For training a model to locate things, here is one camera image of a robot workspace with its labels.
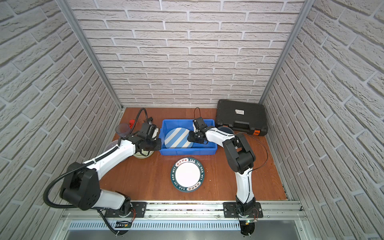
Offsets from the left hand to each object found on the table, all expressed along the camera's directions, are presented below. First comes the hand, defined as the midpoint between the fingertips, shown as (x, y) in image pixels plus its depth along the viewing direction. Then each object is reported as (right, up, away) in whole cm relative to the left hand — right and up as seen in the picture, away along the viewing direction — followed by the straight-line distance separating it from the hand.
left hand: (161, 143), depth 88 cm
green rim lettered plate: (+16, -18, -4) cm, 24 cm away
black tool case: (+54, +17, +18) cm, 60 cm away
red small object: (-29, +12, +22) cm, 38 cm away
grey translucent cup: (-27, +8, +8) cm, 29 cm away
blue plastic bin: (+22, -4, 0) cm, 22 cm away
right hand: (+16, +2, +10) cm, 19 cm away
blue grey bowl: (+41, +8, +13) cm, 44 cm away
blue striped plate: (+8, +2, +12) cm, 15 cm away
